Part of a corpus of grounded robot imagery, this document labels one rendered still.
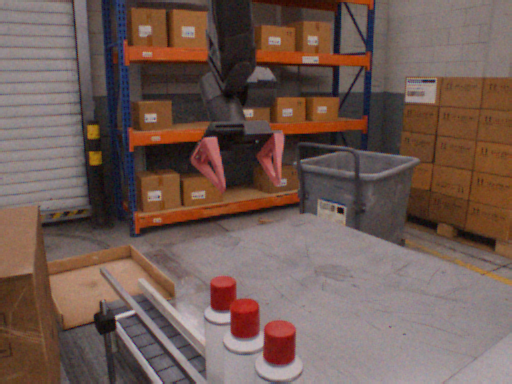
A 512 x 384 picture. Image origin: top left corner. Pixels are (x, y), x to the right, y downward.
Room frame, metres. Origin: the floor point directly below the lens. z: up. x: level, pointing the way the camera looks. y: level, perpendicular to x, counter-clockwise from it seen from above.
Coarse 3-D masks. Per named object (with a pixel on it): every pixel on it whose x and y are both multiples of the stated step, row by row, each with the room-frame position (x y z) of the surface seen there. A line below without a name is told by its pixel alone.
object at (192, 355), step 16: (112, 304) 0.78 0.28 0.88; (144, 304) 0.78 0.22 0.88; (128, 320) 0.72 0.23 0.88; (160, 320) 0.72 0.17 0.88; (128, 336) 0.69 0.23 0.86; (144, 336) 0.67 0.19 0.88; (176, 336) 0.67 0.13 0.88; (144, 352) 0.62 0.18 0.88; (160, 352) 0.62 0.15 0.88; (192, 352) 0.62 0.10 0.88; (160, 368) 0.58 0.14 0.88; (176, 368) 0.58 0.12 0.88
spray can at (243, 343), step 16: (240, 304) 0.42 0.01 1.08; (256, 304) 0.42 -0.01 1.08; (240, 320) 0.41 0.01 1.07; (256, 320) 0.41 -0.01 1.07; (224, 336) 0.43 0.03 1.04; (240, 336) 0.41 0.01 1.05; (256, 336) 0.41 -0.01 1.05; (224, 352) 0.41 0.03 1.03; (240, 352) 0.40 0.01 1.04; (256, 352) 0.40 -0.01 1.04; (224, 368) 0.41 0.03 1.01; (240, 368) 0.40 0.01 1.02
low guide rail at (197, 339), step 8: (144, 280) 0.82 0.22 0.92; (144, 288) 0.80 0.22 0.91; (152, 288) 0.79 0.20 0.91; (152, 296) 0.76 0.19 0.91; (160, 296) 0.75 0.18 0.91; (160, 304) 0.73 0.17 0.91; (168, 304) 0.72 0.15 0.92; (168, 312) 0.70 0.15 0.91; (176, 312) 0.69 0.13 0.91; (176, 320) 0.67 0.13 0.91; (184, 320) 0.67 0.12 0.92; (184, 328) 0.65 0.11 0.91; (192, 328) 0.64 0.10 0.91; (192, 336) 0.62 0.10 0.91; (200, 336) 0.62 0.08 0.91; (200, 344) 0.60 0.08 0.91
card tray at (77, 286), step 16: (80, 256) 1.06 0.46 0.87; (96, 256) 1.09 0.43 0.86; (112, 256) 1.11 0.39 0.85; (128, 256) 1.14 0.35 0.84; (64, 272) 1.03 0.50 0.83; (80, 272) 1.03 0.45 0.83; (96, 272) 1.03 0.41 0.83; (112, 272) 1.03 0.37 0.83; (128, 272) 1.03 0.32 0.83; (144, 272) 1.03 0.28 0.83; (160, 272) 0.96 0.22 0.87; (64, 288) 0.93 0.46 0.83; (80, 288) 0.94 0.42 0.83; (96, 288) 0.94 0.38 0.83; (128, 288) 0.94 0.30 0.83; (160, 288) 0.94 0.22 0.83; (64, 304) 0.86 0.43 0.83; (80, 304) 0.86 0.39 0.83; (96, 304) 0.86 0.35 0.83; (64, 320) 0.79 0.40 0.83; (80, 320) 0.79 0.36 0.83
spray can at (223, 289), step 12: (228, 276) 0.49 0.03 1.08; (216, 288) 0.47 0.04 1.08; (228, 288) 0.47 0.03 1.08; (216, 300) 0.47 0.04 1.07; (228, 300) 0.47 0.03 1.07; (204, 312) 0.48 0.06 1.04; (216, 312) 0.47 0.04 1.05; (228, 312) 0.47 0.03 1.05; (204, 324) 0.48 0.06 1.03; (216, 324) 0.46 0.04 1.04; (228, 324) 0.46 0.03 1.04; (216, 336) 0.46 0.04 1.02; (216, 348) 0.46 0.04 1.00; (216, 360) 0.46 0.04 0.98; (216, 372) 0.46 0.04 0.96
